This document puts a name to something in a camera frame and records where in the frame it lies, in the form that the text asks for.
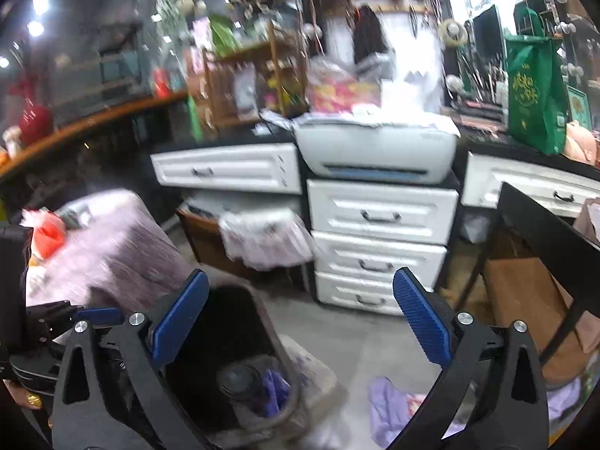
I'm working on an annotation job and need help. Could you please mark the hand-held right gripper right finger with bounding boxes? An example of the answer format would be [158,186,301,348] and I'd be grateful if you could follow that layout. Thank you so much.
[389,267,549,450]

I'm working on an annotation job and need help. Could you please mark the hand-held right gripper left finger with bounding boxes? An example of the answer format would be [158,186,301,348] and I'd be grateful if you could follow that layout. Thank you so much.
[51,269,210,450]

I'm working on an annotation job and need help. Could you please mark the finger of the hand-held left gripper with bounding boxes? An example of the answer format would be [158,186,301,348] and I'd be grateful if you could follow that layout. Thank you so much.
[72,307,125,328]

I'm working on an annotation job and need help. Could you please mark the dark trash bin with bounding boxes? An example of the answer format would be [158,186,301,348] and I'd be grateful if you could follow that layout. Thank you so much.
[159,281,303,437]

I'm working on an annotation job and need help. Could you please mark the person's left hand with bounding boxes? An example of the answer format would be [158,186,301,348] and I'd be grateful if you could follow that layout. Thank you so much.
[4,379,45,413]

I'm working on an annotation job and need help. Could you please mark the red-orange plastic bag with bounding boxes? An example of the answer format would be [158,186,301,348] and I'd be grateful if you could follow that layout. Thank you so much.
[27,213,67,260]

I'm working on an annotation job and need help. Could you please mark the small white drawer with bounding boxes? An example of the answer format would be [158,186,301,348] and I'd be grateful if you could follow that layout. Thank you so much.
[315,272,416,317]

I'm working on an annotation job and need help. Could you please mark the round table, purple cloth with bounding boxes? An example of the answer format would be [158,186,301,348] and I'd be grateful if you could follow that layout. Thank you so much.
[25,188,194,322]

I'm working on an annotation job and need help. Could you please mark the medium white drawer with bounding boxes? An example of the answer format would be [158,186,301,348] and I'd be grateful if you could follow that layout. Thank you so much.
[312,232,448,288]

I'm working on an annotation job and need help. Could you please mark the lilac cloth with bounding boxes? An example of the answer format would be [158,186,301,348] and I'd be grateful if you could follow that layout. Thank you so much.
[368,376,453,449]

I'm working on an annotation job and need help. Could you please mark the brown cardboard box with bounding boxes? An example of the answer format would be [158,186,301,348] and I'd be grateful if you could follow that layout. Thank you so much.
[483,257,598,385]

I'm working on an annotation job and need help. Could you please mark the pale crumpled cloth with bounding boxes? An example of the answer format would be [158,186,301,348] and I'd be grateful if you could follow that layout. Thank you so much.
[219,210,315,271]

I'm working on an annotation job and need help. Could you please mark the large white drawer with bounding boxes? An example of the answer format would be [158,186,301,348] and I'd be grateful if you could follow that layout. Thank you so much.
[307,179,459,245]

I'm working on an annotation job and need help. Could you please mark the purple crumpled cloth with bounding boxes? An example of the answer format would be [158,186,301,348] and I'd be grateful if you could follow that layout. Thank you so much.
[255,370,292,417]

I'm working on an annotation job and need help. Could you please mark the long white drawer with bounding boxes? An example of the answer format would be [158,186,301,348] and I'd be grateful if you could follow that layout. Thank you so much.
[462,152,600,219]

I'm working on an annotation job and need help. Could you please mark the red vase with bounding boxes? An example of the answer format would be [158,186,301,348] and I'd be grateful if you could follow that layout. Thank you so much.
[8,79,55,152]

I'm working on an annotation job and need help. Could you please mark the grey white printer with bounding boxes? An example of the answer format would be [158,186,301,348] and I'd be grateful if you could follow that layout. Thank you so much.
[293,116,461,185]

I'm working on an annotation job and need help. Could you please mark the orange wooden counter shelf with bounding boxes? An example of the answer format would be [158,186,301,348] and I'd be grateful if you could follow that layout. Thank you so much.
[0,91,189,180]

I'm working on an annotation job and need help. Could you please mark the green bottle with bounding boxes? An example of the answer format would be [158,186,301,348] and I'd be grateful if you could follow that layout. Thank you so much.
[187,96,203,140]

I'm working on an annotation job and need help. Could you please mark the red can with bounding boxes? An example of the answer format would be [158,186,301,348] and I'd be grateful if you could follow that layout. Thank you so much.
[152,68,172,100]

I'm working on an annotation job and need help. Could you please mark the pink plush toy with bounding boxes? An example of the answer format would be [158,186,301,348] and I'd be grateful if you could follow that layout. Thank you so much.
[561,121,600,166]

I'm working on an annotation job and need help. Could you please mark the pink snack packets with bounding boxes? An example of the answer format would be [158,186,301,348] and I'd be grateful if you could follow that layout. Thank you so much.
[307,72,383,114]

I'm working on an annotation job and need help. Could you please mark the green tote bag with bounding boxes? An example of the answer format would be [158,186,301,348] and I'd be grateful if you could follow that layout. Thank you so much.
[504,0,570,156]

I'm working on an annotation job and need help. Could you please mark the wooden shelf rack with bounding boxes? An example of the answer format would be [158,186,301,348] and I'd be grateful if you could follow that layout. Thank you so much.
[201,23,311,128]

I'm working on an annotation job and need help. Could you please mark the black monitor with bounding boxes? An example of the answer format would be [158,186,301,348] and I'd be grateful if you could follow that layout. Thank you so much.
[471,4,508,100]

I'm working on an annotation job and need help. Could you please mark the straw hat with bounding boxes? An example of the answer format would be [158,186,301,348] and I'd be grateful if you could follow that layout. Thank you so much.
[439,18,470,48]

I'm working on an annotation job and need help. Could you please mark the black hanging garment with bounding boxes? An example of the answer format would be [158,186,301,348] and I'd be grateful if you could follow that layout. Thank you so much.
[352,6,390,65]

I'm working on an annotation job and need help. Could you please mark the black frame chair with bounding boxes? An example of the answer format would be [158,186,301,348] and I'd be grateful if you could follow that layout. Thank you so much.
[466,183,600,369]

